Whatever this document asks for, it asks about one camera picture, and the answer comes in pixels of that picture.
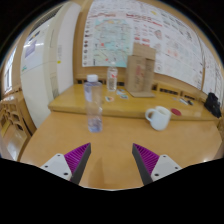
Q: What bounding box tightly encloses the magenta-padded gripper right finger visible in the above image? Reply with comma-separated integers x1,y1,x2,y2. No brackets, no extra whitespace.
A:
131,143,183,186

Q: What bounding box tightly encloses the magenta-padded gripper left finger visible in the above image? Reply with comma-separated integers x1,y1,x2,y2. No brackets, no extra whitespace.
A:
40,142,92,185

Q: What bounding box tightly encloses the clear plastic bottle white cap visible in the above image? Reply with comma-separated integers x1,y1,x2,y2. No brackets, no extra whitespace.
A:
83,74,104,133

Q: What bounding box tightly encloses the white ceramic mug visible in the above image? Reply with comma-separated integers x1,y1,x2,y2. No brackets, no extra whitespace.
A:
144,105,172,131

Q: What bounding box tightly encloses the flat round red coaster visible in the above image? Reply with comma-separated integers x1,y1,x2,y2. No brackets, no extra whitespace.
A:
170,107,183,117

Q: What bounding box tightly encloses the wooden chair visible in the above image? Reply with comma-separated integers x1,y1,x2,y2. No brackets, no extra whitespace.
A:
0,96,34,161

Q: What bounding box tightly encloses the black bag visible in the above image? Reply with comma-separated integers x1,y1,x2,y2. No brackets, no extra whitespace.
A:
204,92,223,119

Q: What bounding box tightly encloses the brown cardboard box stand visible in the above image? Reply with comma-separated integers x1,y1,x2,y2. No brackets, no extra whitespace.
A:
124,42,157,98

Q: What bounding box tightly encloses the clear bottle with red label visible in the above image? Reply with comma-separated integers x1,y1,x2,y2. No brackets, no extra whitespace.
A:
106,61,119,92

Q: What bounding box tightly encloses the white standing air conditioner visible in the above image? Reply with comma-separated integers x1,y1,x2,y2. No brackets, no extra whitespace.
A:
20,3,82,128

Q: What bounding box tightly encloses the purple notice sheet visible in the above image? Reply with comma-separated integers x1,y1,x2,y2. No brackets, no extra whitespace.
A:
24,42,36,58

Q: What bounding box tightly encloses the narrow printed wall poster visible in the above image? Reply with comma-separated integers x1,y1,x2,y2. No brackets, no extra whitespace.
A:
200,43,223,98

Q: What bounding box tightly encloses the large printed wall poster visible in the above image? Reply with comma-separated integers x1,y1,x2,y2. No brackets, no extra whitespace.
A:
132,0,205,90

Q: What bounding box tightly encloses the map wall poster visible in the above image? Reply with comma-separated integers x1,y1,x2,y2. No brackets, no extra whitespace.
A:
82,0,135,68

